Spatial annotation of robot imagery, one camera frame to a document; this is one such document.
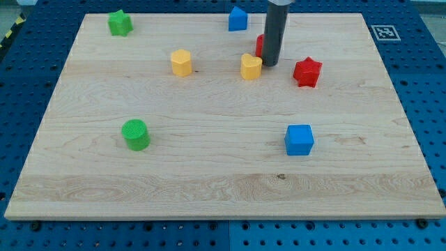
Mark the silver rod mount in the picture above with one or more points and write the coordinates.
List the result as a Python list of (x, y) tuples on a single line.
[(280, 1)]

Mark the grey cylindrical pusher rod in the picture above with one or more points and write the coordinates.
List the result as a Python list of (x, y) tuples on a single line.
[(273, 32)]

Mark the red circle block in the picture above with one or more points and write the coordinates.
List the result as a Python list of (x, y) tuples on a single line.
[(259, 45)]

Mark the blue triangle block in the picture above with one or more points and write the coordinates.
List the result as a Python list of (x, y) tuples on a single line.
[(237, 20)]

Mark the yellow heart block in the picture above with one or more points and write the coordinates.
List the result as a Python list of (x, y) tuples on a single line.
[(250, 67)]

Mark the red star block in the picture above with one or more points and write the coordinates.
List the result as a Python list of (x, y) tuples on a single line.
[(307, 72)]

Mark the yellow hexagon block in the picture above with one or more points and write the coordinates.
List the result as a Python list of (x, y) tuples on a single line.
[(181, 62)]

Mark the white fiducial marker tag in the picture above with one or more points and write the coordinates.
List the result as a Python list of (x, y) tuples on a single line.
[(384, 32)]

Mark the blue cube block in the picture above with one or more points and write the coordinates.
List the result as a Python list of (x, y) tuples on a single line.
[(299, 140)]

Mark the wooden board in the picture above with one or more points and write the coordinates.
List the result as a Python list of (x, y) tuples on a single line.
[(217, 149)]

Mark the green star block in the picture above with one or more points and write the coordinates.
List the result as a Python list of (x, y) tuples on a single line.
[(120, 23)]

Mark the green cylinder block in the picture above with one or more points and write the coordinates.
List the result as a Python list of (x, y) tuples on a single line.
[(135, 134)]

